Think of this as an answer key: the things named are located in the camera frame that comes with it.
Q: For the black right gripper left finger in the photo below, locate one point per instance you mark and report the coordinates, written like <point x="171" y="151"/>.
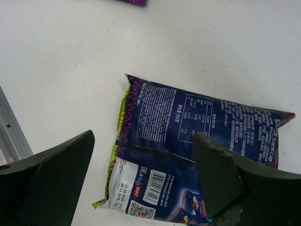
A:
<point x="44" y="189"/>

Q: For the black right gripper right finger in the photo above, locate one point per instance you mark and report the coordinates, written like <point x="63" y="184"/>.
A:
<point x="240" y="192"/>

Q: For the large dark blue candy bag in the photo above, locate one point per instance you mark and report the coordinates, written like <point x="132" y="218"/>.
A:
<point x="152" y="171"/>

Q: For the brown purple M&M's packet right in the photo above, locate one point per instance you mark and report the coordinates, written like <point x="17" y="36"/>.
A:
<point x="141" y="3"/>

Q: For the aluminium front rail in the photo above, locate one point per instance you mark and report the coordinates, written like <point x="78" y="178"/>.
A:
<point x="13" y="143"/>

